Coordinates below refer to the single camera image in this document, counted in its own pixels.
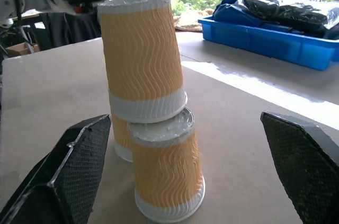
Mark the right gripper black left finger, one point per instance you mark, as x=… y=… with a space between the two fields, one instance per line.
x=66 y=171

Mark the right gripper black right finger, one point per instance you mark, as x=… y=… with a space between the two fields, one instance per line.
x=304 y=165

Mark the orange ripple paper cup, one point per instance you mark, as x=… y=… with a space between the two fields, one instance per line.
x=143 y=57
x=168 y=168
x=122 y=136

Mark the dark cloth covered chair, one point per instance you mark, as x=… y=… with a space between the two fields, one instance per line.
x=69 y=28

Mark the brown cardboard box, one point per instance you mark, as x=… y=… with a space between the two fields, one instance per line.
x=19 y=48

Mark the woven straw mat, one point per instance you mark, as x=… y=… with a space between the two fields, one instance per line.
x=190 y=21

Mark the blue plastic bag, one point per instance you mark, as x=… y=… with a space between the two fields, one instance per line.
x=230 y=12

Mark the blue plastic tray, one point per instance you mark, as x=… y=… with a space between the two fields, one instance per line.
x=265 y=41

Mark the black items in clear bag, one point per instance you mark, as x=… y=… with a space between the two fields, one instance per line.
x=286 y=12

